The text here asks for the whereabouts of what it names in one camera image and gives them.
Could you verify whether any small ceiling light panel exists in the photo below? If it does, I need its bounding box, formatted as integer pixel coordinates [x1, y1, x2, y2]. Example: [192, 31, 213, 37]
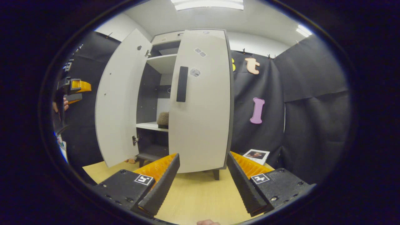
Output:
[296, 24, 313, 37]

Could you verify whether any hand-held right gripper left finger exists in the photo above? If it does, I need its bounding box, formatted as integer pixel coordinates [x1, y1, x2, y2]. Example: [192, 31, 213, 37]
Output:
[93, 153, 181, 218]

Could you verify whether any grey shoe cabinet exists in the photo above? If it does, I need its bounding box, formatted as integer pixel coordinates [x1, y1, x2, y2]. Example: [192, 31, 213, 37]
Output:
[135, 29, 235, 181]

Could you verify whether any large ceiling light panel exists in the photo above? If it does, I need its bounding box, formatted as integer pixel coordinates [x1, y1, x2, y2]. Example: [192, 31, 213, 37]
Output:
[171, 0, 244, 11]

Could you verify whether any black backdrop cloth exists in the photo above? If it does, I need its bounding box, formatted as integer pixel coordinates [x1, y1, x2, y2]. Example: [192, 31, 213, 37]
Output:
[59, 31, 352, 185]

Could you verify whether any brown fuzzy shoe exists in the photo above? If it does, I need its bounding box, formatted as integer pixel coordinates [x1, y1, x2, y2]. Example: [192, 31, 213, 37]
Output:
[156, 112, 170, 129]

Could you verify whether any grey cabinet door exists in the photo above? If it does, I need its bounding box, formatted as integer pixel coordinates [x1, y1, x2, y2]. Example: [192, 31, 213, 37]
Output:
[168, 29, 232, 174]
[95, 29, 153, 168]

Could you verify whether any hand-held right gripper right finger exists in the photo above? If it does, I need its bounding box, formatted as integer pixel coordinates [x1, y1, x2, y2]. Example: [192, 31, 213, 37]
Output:
[227, 152, 316, 217]

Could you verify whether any grey cabinet drawer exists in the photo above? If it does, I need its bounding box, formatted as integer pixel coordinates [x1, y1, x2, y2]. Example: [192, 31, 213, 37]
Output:
[152, 30, 185, 45]

